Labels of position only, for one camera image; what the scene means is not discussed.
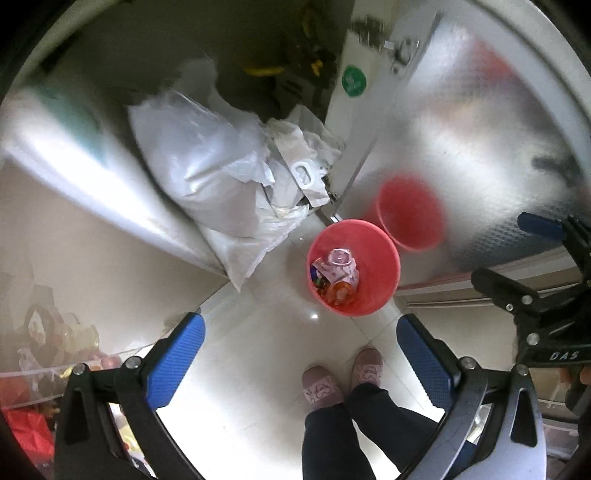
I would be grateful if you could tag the small white woven sack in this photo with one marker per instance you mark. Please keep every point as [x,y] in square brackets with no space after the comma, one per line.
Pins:
[244,249]

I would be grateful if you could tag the large white woven sack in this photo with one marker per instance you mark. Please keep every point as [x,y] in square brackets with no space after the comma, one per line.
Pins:
[198,161]

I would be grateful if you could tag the trash wrappers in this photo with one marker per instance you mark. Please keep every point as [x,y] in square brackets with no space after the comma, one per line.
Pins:
[339,270]

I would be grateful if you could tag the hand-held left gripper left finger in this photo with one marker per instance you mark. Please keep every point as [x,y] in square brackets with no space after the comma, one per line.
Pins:
[178,360]

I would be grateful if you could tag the frosted glass door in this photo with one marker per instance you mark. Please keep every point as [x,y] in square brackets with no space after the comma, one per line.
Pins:
[485,115]

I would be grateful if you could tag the pink left slipper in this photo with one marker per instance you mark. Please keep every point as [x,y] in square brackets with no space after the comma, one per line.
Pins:
[321,387]

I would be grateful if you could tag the person's right hand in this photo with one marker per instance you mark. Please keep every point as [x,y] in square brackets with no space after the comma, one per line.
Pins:
[585,377]

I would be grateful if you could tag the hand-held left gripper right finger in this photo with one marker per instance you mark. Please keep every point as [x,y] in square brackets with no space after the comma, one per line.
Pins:
[422,360]

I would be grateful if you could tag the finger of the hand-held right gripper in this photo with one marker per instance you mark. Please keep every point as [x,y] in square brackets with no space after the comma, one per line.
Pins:
[538,224]
[494,284]

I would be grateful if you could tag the red plastic bucket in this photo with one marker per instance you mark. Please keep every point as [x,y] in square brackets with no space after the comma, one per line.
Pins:
[378,272]

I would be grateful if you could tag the crumpled clear plastic bags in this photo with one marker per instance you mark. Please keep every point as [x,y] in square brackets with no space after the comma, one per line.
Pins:
[300,143]

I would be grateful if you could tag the metal door latch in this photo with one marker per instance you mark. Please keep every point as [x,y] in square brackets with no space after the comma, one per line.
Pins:
[405,53]

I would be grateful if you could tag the orange plastic bag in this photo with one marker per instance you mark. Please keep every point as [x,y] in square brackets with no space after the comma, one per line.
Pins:
[339,293]

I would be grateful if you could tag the person's leg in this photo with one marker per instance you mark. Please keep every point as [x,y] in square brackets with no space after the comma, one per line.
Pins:
[332,443]
[397,424]

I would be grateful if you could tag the pink slipper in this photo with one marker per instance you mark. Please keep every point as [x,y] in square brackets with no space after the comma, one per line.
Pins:
[368,369]
[321,387]

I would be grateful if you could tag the round green sticker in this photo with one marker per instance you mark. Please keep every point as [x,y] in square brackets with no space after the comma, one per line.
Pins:
[354,82]

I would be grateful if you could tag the person's left leg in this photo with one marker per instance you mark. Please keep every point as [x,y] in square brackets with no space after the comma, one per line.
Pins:
[332,443]

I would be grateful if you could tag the pink right slipper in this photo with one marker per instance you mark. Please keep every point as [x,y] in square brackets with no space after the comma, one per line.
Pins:
[368,369]

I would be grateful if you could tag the person's right leg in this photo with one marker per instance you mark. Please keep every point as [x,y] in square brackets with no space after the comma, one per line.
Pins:
[397,424]

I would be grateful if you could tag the red plastic bag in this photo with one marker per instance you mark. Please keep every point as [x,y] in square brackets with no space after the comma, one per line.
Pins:
[27,429]

